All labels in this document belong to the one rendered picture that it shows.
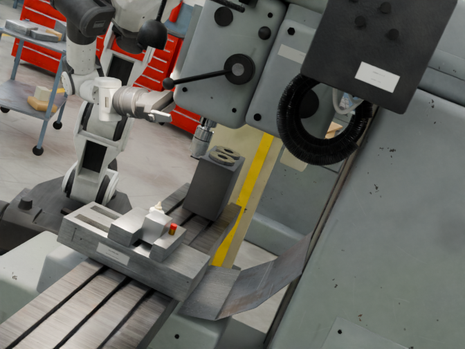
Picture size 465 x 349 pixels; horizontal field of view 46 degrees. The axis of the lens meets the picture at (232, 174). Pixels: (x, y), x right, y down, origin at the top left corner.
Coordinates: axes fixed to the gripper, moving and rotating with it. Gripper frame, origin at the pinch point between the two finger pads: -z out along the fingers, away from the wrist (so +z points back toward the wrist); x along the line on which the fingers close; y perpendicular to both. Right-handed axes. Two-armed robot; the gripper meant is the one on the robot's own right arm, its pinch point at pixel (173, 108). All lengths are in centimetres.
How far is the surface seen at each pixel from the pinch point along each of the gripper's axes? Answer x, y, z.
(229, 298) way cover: -22, 43, -24
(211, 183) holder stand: 12.1, 33.9, 1.8
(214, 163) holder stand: 15.2, 27.9, 1.2
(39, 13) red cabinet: 311, 96, 438
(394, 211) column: -14, 8, -65
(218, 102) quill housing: -7.7, -8.3, -21.0
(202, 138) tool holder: -6.7, 3.5, -13.3
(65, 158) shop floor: 131, 144, 237
